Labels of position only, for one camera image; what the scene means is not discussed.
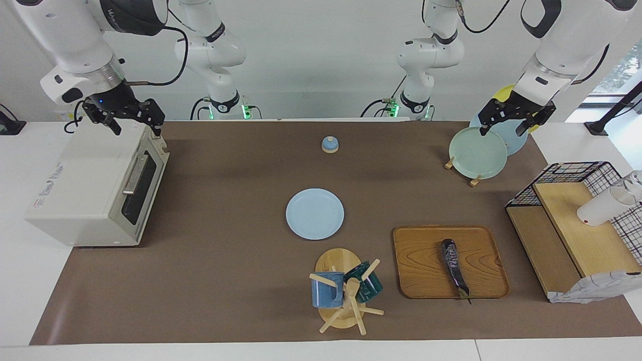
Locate white toaster oven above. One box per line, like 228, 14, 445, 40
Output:
25, 120, 170, 247

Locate dark purple eggplant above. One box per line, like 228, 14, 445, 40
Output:
441, 239, 473, 305

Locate light blue round plate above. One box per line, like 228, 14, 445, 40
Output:
286, 189, 345, 240

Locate yellow racked plate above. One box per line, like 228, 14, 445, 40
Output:
493, 84, 540, 133

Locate light blue racked plate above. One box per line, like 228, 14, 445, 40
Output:
469, 111, 528, 156

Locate pale green racked plate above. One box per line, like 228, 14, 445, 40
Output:
449, 127, 508, 179

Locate wooden plate rack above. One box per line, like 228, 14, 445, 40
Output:
444, 155, 483, 188

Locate black angled stand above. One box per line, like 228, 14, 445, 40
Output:
584, 80, 642, 136

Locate white cup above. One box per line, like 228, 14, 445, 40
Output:
577, 187, 635, 226

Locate window with greenery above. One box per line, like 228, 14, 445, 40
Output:
592, 40, 642, 101

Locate clear glass cup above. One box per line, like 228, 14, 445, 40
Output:
624, 170, 642, 201

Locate wooden serving tray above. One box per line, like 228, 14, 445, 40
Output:
393, 226, 511, 300

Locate brown table mat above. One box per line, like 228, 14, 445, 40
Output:
29, 120, 642, 346

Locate grid patterned fabric liner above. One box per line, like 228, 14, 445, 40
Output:
548, 203, 642, 304

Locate dark green mug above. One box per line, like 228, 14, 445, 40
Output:
344, 261, 384, 303

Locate wooden mug tree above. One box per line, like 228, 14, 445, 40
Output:
308, 248, 385, 335

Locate blue mug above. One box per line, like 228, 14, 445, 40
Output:
311, 272, 346, 308

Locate black right base cable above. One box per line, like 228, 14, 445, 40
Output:
190, 97, 212, 121

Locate black base cable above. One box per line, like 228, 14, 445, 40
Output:
190, 97, 212, 121
361, 75, 408, 119

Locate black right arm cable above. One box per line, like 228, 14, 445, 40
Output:
123, 24, 189, 87

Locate black clamp mount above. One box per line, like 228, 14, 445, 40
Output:
0, 103, 27, 136

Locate black left base cable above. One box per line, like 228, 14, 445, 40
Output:
361, 75, 408, 119

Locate wire basket wooden shelf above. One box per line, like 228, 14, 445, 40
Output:
506, 161, 642, 304

